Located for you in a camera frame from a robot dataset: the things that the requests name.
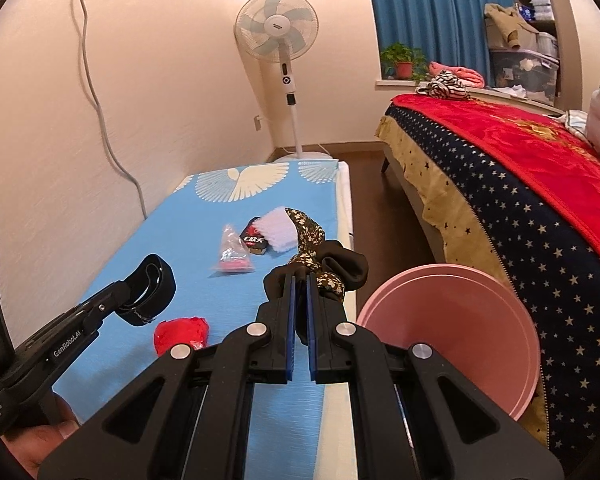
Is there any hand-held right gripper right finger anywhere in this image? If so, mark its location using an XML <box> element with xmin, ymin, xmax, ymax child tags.
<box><xmin>306</xmin><ymin>271</ymin><xmax>566</xmax><ymax>480</ymax></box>

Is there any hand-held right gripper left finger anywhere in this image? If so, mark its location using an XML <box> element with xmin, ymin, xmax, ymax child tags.
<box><xmin>37</xmin><ymin>266</ymin><xmax>300</xmax><ymax>480</ymax></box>

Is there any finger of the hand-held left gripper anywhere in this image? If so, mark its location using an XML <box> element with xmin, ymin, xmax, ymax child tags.
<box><xmin>77</xmin><ymin>280</ymin><xmax>132</xmax><ymax>326</ymax></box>

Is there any black strap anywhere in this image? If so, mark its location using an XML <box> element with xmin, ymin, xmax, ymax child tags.
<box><xmin>116</xmin><ymin>254</ymin><xmax>177</xmax><ymax>326</ymax></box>

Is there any red plastic bag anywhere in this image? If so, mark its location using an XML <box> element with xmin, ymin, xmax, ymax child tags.
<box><xmin>154</xmin><ymin>316</ymin><xmax>211</xmax><ymax>359</ymax></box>

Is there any black snack packet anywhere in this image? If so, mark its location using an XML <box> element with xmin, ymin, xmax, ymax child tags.
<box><xmin>245</xmin><ymin>216</ymin><xmax>271</xmax><ymax>256</ymax></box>

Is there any floral patterned cloth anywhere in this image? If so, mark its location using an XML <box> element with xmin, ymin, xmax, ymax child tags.
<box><xmin>282</xmin><ymin>206</ymin><xmax>348</xmax><ymax>302</ymax></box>

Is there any clear plastic packet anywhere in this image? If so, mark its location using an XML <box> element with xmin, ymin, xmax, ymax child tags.
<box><xmin>210</xmin><ymin>222</ymin><xmax>256</xmax><ymax>275</ymax></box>

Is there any small pale purple foam net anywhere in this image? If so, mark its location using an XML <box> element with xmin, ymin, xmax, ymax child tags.
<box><xmin>257</xmin><ymin>207</ymin><xmax>301</xmax><ymax>256</ymax></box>

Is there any pink plastic bin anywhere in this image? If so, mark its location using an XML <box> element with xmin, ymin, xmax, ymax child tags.
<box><xmin>356</xmin><ymin>264</ymin><xmax>542</xmax><ymax>422</ymax></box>

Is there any person's left hand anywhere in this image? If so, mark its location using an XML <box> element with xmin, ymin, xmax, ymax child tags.
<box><xmin>0</xmin><ymin>391</ymin><xmax>82</xmax><ymax>480</ymax></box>

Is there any beige star bed sheet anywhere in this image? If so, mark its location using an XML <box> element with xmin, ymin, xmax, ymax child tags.
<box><xmin>375</xmin><ymin>115</ymin><xmax>551</xmax><ymax>449</ymax></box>

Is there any bed with red blanket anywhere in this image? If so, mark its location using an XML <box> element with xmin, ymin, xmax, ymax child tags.
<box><xmin>384</xmin><ymin>105</ymin><xmax>600</xmax><ymax>466</ymax></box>

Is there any black white striped cloth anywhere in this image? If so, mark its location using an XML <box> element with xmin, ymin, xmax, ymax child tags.
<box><xmin>415</xmin><ymin>71</ymin><xmax>474</xmax><ymax>101</ymax></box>

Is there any potted green plant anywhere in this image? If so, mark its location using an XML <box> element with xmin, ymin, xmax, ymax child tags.
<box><xmin>380</xmin><ymin>42</ymin><xmax>429</xmax><ymax>81</ymax></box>

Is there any red blanket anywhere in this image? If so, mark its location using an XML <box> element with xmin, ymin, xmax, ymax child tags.
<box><xmin>391</xmin><ymin>92</ymin><xmax>600</xmax><ymax>282</ymax></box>

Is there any pink cloth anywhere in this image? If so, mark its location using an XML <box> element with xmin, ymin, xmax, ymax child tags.
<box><xmin>427</xmin><ymin>61</ymin><xmax>486</xmax><ymax>89</ymax></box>

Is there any white standing fan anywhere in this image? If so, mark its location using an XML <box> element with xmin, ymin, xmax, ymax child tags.
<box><xmin>234</xmin><ymin>0</ymin><xmax>332</xmax><ymax>163</ymax></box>

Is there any clear storage box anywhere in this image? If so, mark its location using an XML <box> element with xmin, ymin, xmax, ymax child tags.
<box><xmin>487</xmin><ymin>47</ymin><xmax>561</xmax><ymax>104</ymax></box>

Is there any light plaid cloth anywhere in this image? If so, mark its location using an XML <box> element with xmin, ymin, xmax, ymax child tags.
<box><xmin>562</xmin><ymin>109</ymin><xmax>591</xmax><ymax>136</ymax></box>

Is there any blue curtain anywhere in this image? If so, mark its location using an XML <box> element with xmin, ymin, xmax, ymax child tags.
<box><xmin>364</xmin><ymin>0</ymin><xmax>512</xmax><ymax>89</ymax></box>

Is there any beige jacket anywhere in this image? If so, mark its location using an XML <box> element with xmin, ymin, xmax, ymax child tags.
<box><xmin>482</xmin><ymin>2</ymin><xmax>541</xmax><ymax>51</ymax></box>

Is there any stack of white boxes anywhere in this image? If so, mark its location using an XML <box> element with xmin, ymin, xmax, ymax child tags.
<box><xmin>522</xmin><ymin>0</ymin><xmax>554</xmax><ymax>24</ymax></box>

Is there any grey wall cable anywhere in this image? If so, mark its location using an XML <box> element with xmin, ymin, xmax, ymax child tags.
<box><xmin>77</xmin><ymin>0</ymin><xmax>149</xmax><ymax>222</ymax></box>

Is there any wall bookshelf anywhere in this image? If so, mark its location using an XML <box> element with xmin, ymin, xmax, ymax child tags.
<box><xmin>510</xmin><ymin>0</ymin><xmax>570</xmax><ymax>111</ymax></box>

